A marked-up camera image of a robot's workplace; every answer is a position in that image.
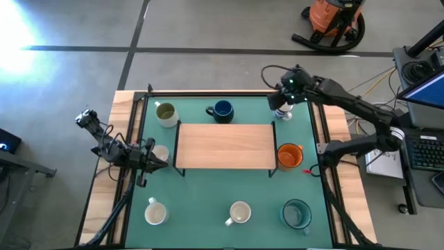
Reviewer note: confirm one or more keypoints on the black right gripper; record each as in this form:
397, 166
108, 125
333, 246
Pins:
295, 88

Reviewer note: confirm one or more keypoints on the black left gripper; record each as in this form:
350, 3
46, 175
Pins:
144, 161

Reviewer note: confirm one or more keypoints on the white mug blue floral print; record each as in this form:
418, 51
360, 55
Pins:
282, 114

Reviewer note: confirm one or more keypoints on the white mug green geometric pattern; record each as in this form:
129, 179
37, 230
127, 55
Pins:
156, 213

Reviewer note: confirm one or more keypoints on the orange speckled mug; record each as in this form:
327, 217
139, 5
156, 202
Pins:
289, 158

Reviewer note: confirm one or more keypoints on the dark blue mug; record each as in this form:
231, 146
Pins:
222, 111

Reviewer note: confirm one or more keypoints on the plain cream mug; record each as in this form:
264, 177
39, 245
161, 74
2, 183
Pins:
240, 212

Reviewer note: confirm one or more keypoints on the teal enamel mug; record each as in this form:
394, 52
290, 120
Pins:
295, 215

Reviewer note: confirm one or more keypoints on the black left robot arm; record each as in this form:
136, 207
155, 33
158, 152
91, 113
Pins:
111, 151

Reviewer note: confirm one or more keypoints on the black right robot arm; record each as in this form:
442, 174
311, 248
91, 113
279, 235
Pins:
347, 97

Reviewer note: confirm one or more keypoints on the white lattice mug blue rim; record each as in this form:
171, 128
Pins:
162, 151

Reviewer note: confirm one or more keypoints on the white mug olive interior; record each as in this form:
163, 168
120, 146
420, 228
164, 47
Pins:
166, 116

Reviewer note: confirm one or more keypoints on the green table mat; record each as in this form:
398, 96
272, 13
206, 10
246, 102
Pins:
208, 194

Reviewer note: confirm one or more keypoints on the wooden shelf riser black legs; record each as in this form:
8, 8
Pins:
225, 146

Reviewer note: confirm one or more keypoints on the orange shop vacuum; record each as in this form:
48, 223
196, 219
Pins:
322, 15

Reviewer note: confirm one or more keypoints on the white paper booklet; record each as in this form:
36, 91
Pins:
385, 166

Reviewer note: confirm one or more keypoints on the grey computer cart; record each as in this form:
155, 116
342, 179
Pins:
421, 118

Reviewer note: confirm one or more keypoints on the blue computer monitor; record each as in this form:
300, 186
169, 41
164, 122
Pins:
428, 92

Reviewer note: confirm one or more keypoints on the dark side desk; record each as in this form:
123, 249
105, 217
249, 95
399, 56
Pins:
21, 166

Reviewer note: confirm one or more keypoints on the black pole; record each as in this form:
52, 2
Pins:
426, 40

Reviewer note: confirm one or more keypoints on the black keyboard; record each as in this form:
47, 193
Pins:
425, 152

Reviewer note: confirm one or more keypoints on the black device blue light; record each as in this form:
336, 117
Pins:
8, 140

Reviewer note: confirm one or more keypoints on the black caster wheel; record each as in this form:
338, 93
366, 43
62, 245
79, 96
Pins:
403, 208

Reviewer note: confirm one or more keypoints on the black phone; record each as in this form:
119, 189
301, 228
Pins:
440, 182

